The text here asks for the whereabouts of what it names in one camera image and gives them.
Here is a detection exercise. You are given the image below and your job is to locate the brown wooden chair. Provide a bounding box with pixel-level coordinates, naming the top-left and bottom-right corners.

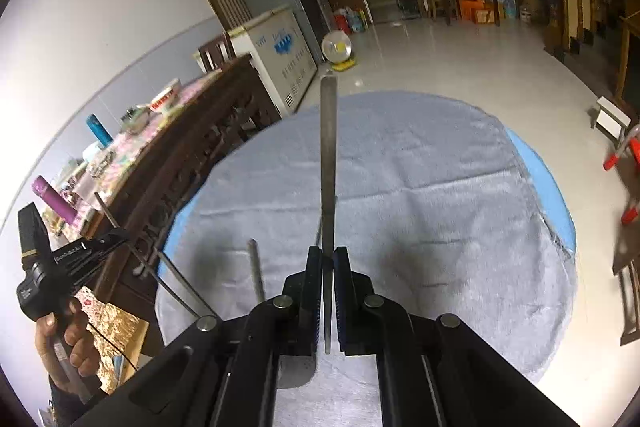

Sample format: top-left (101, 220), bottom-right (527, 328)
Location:
top-left (612, 217), bottom-right (640, 348)

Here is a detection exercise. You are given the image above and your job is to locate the dark wooden chair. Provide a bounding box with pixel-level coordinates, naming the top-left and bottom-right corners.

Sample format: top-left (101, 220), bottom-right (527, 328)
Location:
top-left (197, 32), bottom-right (236, 72)

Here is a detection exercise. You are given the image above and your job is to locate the person's left hand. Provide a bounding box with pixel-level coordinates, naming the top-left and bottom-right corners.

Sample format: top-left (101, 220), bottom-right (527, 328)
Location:
top-left (35, 297), bottom-right (101, 403)

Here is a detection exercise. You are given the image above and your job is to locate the red and white child chair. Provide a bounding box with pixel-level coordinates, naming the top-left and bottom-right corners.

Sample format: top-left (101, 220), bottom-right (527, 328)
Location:
top-left (602, 122), bottom-right (640, 225)

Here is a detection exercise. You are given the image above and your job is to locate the brown wooden table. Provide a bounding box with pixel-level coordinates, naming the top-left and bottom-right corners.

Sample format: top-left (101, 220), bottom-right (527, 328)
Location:
top-left (615, 14), bottom-right (640, 108)

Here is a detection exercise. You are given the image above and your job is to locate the purple bottle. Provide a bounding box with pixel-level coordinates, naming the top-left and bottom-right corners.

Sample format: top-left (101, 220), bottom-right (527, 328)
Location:
top-left (31, 175), bottom-right (78, 228)

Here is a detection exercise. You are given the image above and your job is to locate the pot with lid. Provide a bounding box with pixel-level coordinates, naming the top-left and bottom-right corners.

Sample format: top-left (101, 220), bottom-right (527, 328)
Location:
top-left (119, 106), bottom-right (151, 132)

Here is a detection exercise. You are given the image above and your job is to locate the red and white bowl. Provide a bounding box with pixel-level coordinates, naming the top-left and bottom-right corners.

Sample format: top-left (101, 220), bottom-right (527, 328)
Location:
top-left (149, 78), bottom-right (182, 114)

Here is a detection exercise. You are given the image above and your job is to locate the white stool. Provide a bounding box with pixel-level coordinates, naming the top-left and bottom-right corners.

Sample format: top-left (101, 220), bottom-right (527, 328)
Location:
top-left (590, 96), bottom-right (633, 142)

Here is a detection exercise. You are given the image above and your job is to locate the grey cloth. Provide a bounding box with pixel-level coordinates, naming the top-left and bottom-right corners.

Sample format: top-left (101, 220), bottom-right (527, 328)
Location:
top-left (155, 91), bottom-right (578, 427)

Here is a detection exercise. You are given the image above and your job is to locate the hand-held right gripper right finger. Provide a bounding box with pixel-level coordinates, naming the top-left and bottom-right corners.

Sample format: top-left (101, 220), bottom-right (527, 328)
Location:
top-left (334, 246), bottom-right (583, 427)

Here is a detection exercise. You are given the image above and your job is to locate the wooden stair railing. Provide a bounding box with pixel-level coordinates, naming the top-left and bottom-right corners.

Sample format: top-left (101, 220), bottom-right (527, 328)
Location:
top-left (542, 0), bottom-right (640, 62)

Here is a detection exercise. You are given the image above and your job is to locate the carved wooden sideboard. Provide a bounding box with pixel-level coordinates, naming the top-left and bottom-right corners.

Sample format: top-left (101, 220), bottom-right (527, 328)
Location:
top-left (45, 54), bottom-right (281, 343)

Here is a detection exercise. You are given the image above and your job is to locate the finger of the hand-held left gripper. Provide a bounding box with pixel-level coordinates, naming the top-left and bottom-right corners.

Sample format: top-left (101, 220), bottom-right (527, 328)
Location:
top-left (64, 243), bottom-right (127, 294)
top-left (82, 228), bottom-right (130, 258)

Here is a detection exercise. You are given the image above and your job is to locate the teal thermos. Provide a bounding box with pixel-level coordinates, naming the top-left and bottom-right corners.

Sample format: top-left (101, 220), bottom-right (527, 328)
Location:
top-left (85, 114), bottom-right (115, 146)

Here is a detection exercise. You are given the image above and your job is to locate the blue round table cover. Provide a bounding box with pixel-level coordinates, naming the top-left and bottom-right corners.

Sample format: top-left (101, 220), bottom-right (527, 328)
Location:
top-left (160, 129), bottom-right (576, 258)

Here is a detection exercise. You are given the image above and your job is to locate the white chest freezer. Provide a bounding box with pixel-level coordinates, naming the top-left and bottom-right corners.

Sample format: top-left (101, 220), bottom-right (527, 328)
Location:
top-left (227, 4), bottom-right (321, 118)

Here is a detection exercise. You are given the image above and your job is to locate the gold patterned bag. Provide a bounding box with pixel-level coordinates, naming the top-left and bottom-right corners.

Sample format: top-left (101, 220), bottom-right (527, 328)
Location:
top-left (75, 287), bottom-right (151, 395)

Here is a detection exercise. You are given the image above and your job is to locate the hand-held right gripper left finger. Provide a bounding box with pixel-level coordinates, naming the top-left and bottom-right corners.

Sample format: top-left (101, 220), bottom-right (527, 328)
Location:
top-left (70, 246), bottom-right (324, 427)

